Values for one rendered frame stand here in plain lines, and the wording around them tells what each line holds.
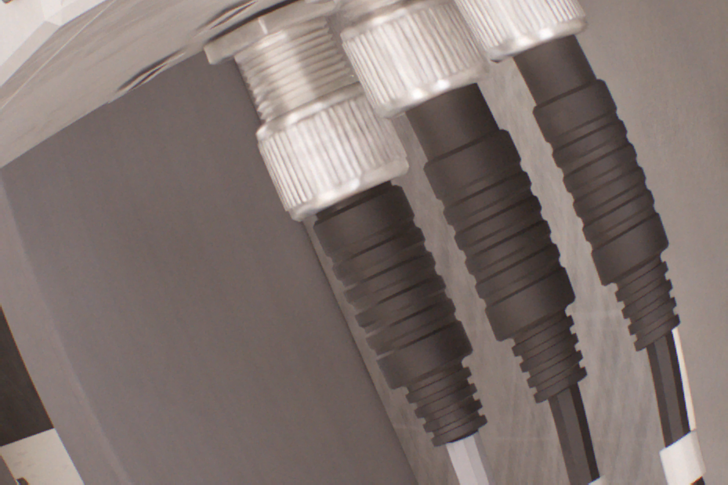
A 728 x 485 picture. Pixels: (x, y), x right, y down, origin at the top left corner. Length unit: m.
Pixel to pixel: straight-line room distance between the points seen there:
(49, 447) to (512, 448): 0.89
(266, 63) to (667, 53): 0.06
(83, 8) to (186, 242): 0.28
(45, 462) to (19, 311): 0.85
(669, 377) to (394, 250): 0.07
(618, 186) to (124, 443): 0.18
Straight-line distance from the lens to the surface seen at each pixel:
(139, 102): 0.76
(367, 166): 0.65
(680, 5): 0.62
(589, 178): 0.59
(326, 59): 0.66
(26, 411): 1.62
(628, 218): 0.59
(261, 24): 0.65
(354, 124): 0.65
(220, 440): 0.76
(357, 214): 0.65
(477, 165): 0.62
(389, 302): 0.65
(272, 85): 0.65
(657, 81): 0.64
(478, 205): 0.62
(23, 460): 1.61
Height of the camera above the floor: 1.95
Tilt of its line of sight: 42 degrees down
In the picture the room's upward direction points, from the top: 3 degrees counter-clockwise
